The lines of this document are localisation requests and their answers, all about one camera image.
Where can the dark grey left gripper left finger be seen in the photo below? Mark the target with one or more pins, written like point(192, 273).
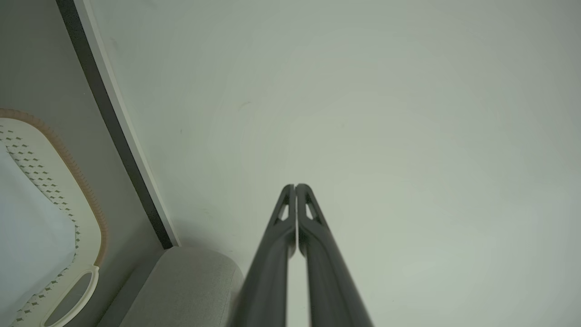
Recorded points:
point(268, 272)

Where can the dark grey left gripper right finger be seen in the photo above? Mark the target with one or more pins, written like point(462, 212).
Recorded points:
point(333, 281)

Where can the white laundry basket brown rim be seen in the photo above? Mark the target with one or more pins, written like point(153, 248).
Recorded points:
point(68, 181)

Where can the grey fabric sofa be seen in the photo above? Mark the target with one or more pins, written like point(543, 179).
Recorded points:
point(181, 290)

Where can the white and black skirting board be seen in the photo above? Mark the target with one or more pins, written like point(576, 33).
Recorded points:
point(120, 131)

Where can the white garment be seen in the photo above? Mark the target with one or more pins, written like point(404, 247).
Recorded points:
point(32, 236)

